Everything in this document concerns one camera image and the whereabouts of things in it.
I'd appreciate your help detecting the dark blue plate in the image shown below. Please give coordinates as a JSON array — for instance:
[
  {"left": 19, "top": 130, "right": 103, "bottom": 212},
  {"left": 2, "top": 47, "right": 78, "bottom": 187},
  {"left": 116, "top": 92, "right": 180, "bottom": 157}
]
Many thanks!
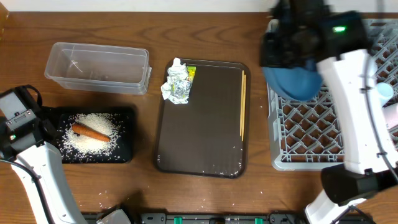
[{"left": 262, "top": 67, "right": 323, "bottom": 101}]

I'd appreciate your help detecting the orange carrot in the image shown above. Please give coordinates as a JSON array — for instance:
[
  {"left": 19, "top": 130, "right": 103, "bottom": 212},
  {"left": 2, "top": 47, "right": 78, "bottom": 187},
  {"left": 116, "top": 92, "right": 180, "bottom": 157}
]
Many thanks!
[{"left": 72, "top": 124, "right": 110, "bottom": 142}]

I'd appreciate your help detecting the white rice pile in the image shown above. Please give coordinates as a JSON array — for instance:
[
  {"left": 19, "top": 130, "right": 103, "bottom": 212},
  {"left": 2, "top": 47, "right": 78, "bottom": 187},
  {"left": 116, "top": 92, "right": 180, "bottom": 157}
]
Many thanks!
[{"left": 58, "top": 113, "right": 121, "bottom": 159}]

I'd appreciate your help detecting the light blue cup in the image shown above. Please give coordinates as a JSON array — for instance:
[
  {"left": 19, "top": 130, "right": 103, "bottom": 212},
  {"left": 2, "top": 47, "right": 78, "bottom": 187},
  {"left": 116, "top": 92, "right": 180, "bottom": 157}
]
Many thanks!
[{"left": 376, "top": 82, "right": 394, "bottom": 106}]

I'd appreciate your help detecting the white cup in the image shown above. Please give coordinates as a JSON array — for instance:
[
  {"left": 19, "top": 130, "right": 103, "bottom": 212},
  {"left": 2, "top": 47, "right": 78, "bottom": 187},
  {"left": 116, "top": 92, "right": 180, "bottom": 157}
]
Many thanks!
[{"left": 382, "top": 103, "right": 398, "bottom": 129}]

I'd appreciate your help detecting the white wrapper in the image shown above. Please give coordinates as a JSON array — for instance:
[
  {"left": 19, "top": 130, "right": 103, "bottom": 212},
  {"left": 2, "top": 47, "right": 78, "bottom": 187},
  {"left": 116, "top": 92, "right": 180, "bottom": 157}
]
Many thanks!
[{"left": 161, "top": 58, "right": 188, "bottom": 105}]

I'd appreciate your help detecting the silver green snack wrapper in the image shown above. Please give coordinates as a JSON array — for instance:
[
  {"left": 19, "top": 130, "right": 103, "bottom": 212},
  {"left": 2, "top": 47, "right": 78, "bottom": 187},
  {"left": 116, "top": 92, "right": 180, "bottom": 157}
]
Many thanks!
[{"left": 172, "top": 66, "right": 197, "bottom": 102}]

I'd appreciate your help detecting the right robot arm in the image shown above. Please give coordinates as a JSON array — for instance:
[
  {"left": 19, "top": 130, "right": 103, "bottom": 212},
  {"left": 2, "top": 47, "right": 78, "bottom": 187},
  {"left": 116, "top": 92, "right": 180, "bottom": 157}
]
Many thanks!
[{"left": 259, "top": 1, "right": 397, "bottom": 223}]

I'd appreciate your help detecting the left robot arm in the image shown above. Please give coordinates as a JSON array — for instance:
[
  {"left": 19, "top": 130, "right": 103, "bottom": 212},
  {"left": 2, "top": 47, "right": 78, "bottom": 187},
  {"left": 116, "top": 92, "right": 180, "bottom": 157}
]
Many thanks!
[{"left": 1, "top": 85, "right": 133, "bottom": 223}]

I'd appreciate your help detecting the grey dishwasher rack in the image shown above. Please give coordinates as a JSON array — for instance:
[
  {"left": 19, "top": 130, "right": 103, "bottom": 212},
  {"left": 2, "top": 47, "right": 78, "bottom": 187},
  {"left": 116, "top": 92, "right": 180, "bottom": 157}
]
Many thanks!
[{"left": 267, "top": 19, "right": 397, "bottom": 171}]

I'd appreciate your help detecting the black plastic tray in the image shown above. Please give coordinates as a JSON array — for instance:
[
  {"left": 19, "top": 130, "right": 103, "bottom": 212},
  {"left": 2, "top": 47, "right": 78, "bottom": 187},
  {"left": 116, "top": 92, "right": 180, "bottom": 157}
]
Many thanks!
[{"left": 45, "top": 107, "right": 136, "bottom": 164}]

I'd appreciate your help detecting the clear plastic bin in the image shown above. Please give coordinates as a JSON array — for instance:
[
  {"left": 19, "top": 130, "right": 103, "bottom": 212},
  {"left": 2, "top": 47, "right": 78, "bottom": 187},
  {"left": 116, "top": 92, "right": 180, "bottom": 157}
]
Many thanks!
[{"left": 44, "top": 42, "right": 152, "bottom": 95}]

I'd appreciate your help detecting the dark brown serving tray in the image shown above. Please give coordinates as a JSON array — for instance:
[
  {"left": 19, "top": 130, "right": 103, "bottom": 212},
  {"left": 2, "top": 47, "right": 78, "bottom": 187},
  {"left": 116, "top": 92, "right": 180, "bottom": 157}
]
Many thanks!
[{"left": 154, "top": 58, "right": 251, "bottom": 179}]

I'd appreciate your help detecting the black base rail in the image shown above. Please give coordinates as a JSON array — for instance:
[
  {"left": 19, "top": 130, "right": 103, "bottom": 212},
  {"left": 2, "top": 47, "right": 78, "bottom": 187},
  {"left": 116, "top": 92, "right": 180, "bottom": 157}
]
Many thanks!
[{"left": 129, "top": 213, "right": 307, "bottom": 224}]

